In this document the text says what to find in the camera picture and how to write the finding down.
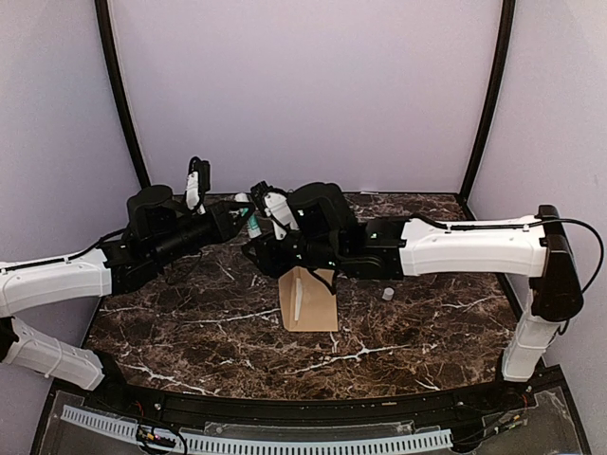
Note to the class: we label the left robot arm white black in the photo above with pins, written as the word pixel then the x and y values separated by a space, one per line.
pixel 160 231

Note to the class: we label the white slotted cable duct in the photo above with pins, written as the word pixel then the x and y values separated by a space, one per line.
pixel 218 438

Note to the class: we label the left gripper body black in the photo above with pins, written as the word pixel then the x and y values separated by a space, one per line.
pixel 220 231

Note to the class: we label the white letter paper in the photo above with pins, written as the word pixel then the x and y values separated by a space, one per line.
pixel 298 299

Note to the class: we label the brown paper envelope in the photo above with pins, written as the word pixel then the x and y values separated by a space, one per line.
pixel 319 311

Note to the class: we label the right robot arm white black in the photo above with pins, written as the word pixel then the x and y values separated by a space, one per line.
pixel 316 237

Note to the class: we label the right black frame post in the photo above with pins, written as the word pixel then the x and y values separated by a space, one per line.
pixel 491 99

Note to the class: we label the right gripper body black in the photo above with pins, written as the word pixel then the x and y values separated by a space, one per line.
pixel 278 263

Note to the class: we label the left black frame post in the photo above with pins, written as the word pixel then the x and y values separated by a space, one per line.
pixel 112 64

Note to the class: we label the black front rail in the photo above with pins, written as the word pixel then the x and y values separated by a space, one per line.
pixel 451 408

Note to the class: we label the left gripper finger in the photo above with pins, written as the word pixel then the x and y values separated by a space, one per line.
pixel 240 207
pixel 238 221

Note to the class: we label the black frame post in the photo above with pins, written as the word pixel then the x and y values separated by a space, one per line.
pixel 491 99
pixel 112 64

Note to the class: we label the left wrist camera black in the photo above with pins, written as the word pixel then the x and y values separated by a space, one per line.
pixel 200 170

